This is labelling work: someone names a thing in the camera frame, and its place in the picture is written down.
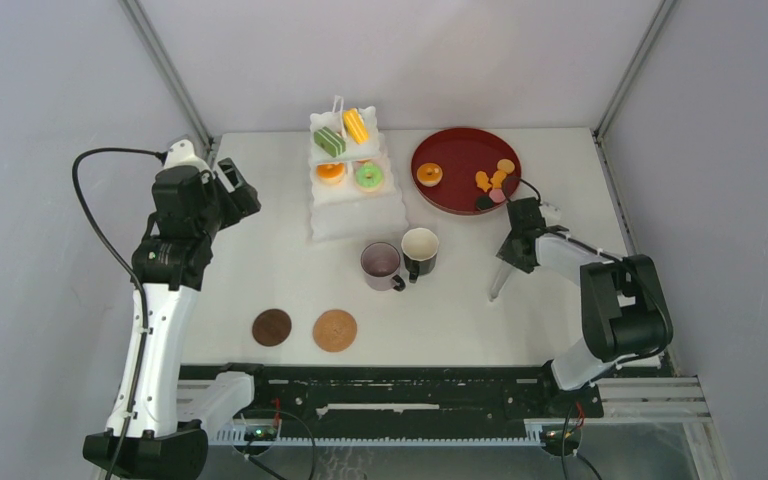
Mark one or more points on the light brown coaster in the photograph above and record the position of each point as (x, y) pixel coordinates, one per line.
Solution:
(334, 331)

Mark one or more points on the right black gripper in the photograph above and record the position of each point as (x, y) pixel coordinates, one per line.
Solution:
(507, 253)

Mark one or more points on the orange cream cupcake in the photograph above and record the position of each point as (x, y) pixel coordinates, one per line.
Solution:
(429, 174)

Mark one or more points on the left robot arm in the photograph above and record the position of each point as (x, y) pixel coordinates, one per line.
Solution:
(144, 438)

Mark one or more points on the pink macaron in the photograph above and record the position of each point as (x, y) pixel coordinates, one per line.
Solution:
(498, 196)

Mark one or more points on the black cookie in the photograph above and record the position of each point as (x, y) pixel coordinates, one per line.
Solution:
(484, 203)

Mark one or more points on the red round tray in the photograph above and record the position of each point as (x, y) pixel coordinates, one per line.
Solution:
(461, 152)

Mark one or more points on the tan macaron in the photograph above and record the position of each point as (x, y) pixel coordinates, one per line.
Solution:
(506, 165)

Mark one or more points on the metal tongs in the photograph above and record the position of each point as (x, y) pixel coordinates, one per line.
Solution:
(500, 279)

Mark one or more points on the purple mug black handle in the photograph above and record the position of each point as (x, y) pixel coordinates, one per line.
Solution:
(381, 266)

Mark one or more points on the yellow cake slice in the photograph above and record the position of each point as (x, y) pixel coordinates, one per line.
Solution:
(354, 126)

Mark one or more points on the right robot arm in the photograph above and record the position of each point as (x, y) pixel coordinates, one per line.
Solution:
(624, 317)

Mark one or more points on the green striped cake slice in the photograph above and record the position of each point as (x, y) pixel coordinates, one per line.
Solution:
(329, 141)

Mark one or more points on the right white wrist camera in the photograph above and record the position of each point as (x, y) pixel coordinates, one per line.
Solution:
(551, 214)

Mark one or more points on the dark brown coaster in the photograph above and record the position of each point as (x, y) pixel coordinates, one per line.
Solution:
(271, 327)

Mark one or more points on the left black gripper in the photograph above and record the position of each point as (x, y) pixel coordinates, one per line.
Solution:
(242, 201)

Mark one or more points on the white tiered dessert stand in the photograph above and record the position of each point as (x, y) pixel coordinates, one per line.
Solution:
(343, 211)

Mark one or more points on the green donut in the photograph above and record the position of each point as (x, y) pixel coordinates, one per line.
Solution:
(368, 177)

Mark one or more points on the black mug white inside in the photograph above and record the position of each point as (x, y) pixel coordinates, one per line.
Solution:
(419, 247)

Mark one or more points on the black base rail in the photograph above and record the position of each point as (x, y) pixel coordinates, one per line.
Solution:
(406, 403)

